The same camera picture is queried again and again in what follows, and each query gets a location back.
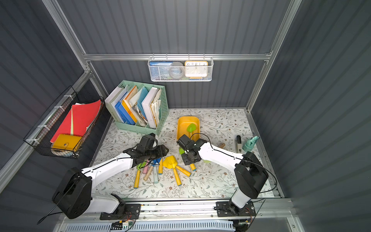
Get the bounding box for purple shovel pink handle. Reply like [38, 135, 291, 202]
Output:
[142, 161, 150, 174]

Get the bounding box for lime shovel yellow handle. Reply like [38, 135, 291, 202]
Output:
[158, 158, 163, 175]

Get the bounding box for yellow wallet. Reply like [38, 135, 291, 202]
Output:
[51, 134, 82, 151]

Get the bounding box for blue folders in organizer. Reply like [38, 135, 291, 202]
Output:
[115, 91, 135, 125]

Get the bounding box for white books in organizer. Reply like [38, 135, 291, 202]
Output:
[142, 87, 158, 129]

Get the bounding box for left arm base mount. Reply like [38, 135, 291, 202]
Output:
[100, 204, 142, 220]

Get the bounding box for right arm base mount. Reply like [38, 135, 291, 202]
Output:
[214, 201, 256, 217]

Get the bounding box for grey tape roll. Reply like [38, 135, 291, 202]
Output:
[169, 61, 184, 80]

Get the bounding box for yellow plastic storage box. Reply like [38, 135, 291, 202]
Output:
[176, 116, 200, 141]

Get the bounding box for blue shovel wooden handle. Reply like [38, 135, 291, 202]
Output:
[144, 158, 160, 181]

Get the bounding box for white orange alarm clock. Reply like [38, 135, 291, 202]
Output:
[184, 61, 209, 79]

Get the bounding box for red folder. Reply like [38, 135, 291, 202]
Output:
[50, 100, 102, 143]

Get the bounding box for white wire hanging basket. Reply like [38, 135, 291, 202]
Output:
[147, 55, 214, 82]

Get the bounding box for black marker pen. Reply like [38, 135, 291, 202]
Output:
[235, 135, 243, 153]

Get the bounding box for yellow shovel long handle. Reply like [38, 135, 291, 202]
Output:
[163, 156, 182, 186]

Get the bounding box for green file organizer box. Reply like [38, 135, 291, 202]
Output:
[105, 81, 169, 135]

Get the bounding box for blue box in basket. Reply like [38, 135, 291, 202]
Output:
[148, 61, 173, 81]

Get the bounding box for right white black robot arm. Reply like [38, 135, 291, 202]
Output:
[177, 135, 270, 211]

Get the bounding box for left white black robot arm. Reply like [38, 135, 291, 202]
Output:
[52, 133, 169, 219]

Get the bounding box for teal spray bottle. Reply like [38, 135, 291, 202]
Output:
[243, 136, 260, 152]

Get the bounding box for light blue shovel mint handle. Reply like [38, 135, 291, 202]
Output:
[153, 165, 159, 184]

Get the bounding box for black wire side basket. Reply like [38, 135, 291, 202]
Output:
[24, 86, 104, 159]

